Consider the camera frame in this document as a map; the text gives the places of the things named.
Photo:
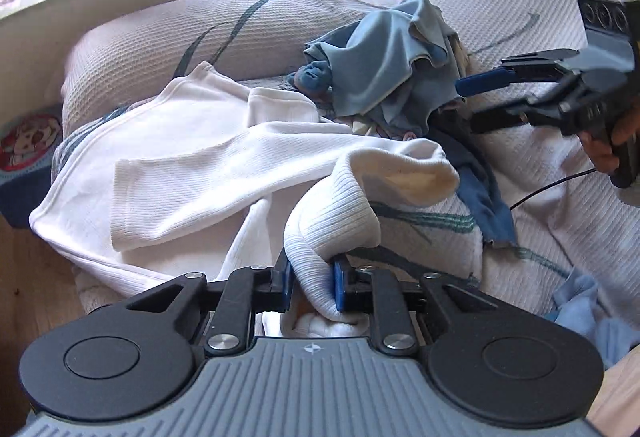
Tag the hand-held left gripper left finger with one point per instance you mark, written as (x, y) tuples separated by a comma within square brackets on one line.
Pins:
[(286, 284)]

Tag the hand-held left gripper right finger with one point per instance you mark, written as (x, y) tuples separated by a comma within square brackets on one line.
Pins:
[(339, 287)]

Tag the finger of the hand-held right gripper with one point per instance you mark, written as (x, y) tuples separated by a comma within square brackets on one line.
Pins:
[(480, 82), (500, 117)]

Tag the light blue fleece garment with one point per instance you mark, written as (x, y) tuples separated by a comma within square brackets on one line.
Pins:
[(380, 67)]

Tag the white ribbed sweater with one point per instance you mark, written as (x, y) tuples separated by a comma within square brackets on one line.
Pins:
[(200, 157)]

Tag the person's right hand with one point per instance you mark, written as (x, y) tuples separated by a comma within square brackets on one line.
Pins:
[(597, 152)]

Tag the dark blue fleece garment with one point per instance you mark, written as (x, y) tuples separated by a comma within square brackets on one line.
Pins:
[(480, 187)]

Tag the leaf print waffle sofa cover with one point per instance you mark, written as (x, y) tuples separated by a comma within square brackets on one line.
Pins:
[(525, 17)]

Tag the pink ruffled printed garment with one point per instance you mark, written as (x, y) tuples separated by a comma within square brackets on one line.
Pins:
[(380, 131)]

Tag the blue fleece cloth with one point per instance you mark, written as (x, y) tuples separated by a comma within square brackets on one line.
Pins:
[(590, 312)]

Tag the waffle covered sofa armrest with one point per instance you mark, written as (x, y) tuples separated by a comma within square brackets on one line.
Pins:
[(175, 47)]

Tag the cartoon print blue stool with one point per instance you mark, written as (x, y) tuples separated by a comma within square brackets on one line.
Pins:
[(25, 142)]

